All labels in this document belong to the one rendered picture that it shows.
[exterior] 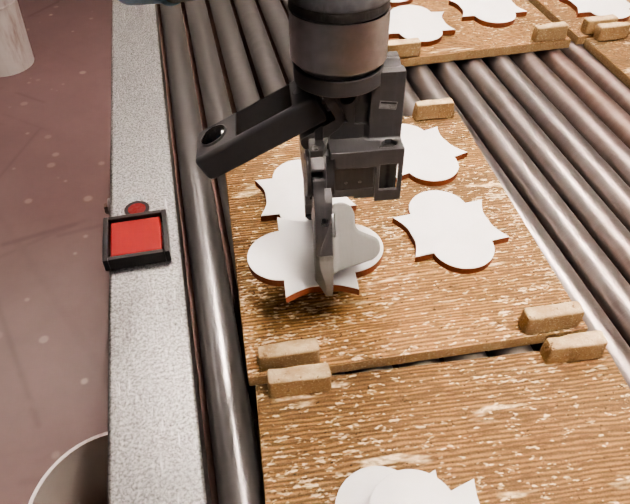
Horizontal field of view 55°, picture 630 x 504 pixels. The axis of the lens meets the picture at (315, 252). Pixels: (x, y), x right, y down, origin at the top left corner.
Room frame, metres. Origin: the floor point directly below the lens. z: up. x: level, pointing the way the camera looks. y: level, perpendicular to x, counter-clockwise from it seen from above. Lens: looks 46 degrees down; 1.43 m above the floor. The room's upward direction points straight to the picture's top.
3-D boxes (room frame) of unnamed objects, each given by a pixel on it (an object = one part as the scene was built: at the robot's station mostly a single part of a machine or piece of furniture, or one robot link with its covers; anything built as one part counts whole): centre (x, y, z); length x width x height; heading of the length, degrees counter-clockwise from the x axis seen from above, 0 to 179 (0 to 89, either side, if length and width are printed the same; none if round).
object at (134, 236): (0.52, 0.21, 0.92); 0.06 x 0.06 x 0.01; 13
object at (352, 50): (0.44, -0.02, 1.22); 0.08 x 0.08 x 0.05
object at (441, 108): (0.77, -0.17, 0.95); 0.06 x 0.02 x 0.03; 100
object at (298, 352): (0.34, 0.03, 0.95); 0.06 x 0.02 x 0.03; 100
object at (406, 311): (0.55, -0.07, 0.93); 0.41 x 0.35 x 0.02; 10
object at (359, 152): (0.44, -0.03, 1.14); 0.09 x 0.08 x 0.12; 96
